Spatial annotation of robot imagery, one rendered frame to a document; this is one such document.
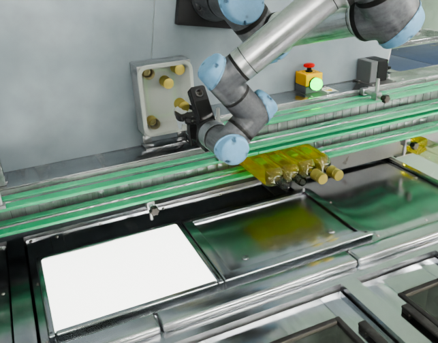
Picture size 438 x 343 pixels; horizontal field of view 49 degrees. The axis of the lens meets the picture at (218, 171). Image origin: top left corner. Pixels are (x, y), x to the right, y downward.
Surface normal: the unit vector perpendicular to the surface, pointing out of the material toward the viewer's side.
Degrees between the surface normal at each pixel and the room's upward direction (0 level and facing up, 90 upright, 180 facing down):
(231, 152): 1
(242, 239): 90
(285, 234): 91
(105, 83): 0
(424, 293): 90
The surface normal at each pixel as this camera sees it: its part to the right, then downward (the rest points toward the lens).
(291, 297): -0.04, -0.90
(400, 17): 0.08, 0.64
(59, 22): 0.40, 0.37
